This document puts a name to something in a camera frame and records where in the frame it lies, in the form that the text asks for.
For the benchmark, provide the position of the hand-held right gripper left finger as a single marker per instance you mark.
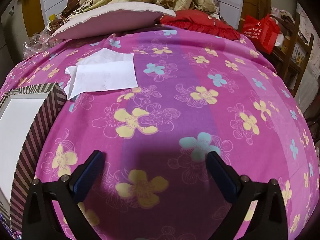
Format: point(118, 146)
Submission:
point(87, 175)

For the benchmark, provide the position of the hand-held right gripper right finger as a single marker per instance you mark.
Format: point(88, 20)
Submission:
point(222, 177)

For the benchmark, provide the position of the striped cardboard box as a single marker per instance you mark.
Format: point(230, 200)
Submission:
point(15, 125)

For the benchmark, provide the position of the pink floral bed sheet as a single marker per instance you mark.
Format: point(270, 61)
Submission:
point(175, 110)

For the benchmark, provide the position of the clear plastic wrapping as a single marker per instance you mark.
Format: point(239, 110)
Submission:
point(35, 42)

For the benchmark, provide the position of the red shopping bag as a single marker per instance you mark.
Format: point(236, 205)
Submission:
point(257, 32)

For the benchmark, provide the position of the pale pink pillow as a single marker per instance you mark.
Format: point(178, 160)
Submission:
point(105, 22)

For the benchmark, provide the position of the red ruffled cushion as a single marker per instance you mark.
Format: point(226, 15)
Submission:
point(200, 21)

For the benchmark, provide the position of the wooden chair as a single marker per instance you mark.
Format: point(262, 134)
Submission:
point(310, 45)

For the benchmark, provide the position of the small yellow object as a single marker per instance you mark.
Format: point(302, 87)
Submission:
point(52, 17)

